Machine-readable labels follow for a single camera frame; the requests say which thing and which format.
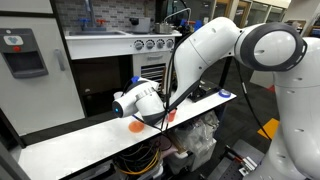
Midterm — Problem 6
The grey toy pot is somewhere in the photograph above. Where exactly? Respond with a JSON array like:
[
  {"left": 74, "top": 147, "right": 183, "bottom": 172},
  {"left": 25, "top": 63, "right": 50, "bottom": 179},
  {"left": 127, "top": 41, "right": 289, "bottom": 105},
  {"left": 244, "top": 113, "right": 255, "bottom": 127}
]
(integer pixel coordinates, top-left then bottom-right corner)
[{"left": 129, "top": 16, "right": 152, "bottom": 34}]

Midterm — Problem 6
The white toy fridge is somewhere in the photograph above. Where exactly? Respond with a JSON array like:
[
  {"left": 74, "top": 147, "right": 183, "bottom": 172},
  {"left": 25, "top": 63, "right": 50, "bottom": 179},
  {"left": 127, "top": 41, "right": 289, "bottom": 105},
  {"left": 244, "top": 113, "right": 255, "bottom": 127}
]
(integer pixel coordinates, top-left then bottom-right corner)
[{"left": 0, "top": 0, "right": 87, "bottom": 138}]

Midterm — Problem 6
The blue tape roll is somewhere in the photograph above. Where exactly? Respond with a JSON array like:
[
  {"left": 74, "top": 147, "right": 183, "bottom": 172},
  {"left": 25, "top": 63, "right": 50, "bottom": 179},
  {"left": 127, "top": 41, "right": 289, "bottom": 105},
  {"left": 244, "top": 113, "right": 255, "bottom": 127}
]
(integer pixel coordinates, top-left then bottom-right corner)
[{"left": 218, "top": 88, "right": 232, "bottom": 99}]

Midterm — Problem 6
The translucent orange plastic cup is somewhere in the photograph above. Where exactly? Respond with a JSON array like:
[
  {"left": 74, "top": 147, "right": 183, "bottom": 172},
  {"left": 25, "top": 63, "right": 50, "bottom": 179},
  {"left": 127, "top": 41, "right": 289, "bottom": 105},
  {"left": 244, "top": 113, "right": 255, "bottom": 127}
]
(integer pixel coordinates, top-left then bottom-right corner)
[{"left": 167, "top": 109, "right": 178, "bottom": 123}]

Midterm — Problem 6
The metal toy pot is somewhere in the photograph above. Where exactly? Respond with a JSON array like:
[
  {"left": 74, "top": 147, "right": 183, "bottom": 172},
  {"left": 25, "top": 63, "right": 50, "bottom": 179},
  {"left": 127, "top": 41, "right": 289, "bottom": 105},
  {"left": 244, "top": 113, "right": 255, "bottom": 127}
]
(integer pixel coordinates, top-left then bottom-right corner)
[{"left": 153, "top": 21, "right": 175, "bottom": 35}]

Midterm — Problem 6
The black metal rack frame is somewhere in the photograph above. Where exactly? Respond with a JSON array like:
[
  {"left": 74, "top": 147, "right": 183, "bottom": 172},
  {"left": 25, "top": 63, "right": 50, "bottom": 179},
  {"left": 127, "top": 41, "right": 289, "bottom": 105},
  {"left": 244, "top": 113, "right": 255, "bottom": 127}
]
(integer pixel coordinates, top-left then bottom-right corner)
[{"left": 189, "top": 55, "right": 236, "bottom": 103}]

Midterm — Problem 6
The yellow and black cable bundle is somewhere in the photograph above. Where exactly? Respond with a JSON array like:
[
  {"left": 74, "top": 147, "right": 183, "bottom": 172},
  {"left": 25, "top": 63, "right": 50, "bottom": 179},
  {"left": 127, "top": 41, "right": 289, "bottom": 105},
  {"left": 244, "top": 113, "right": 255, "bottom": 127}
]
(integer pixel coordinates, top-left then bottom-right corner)
[{"left": 114, "top": 144, "right": 162, "bottom": 176}]

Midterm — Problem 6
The white lidded storage bin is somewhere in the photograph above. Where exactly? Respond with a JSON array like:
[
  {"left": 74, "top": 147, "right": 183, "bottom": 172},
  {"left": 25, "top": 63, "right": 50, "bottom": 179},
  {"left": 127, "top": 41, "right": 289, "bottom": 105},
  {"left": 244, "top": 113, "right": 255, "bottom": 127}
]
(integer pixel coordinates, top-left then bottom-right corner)
[{"left": 166, "top": 139, "right": 218, "bottom": 175}]

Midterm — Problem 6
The toy kitchen faucet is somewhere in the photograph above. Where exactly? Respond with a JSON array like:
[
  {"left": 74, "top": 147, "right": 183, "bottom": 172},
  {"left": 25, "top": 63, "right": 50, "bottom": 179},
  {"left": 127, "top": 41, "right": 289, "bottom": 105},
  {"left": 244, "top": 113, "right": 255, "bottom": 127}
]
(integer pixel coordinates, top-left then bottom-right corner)
[{"left": 77, "top": 0, "right": 108, "bottom": 33}]

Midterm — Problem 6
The orange plastic plate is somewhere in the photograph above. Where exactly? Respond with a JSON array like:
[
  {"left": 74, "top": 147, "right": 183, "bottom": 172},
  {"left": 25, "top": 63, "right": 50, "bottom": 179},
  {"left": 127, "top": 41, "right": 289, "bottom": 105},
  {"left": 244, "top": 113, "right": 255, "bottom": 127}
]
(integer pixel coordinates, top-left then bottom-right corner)
[{"left": 128, "top": 120, "right": 146, "bottom": 134}]

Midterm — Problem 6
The clear plastic bag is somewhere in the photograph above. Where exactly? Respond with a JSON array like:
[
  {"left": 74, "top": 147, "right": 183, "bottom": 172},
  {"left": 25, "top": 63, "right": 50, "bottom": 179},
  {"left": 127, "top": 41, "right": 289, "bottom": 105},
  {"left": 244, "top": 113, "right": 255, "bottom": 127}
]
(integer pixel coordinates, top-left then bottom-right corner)
[{"left": 173, "top": 110, "right": 221, "bottom": 158}]

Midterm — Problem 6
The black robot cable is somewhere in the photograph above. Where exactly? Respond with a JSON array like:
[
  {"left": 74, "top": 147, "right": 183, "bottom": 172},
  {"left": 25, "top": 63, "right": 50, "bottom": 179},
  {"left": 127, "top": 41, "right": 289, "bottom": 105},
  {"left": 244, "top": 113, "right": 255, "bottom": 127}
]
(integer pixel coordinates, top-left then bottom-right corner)
[{"left": 159, "top": 29, "right": 273, "bottom": 143}]

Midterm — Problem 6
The orange handled bar clamp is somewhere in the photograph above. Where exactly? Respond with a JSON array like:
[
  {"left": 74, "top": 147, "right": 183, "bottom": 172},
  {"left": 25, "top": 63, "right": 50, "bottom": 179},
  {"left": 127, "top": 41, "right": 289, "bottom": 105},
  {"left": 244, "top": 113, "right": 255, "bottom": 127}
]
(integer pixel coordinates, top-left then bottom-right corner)
[{"left": 226, "top": 146, "right": 258, "bottom": 177}]

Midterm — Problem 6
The white toy kitchen stove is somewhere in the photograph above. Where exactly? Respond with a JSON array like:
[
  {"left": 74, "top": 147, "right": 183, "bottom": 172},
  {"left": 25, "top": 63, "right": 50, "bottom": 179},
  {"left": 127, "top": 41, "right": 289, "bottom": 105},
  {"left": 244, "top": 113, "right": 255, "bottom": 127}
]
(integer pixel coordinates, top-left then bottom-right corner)
[{"left": 64, "top": 29, "right": 183, "bottom": 113}]

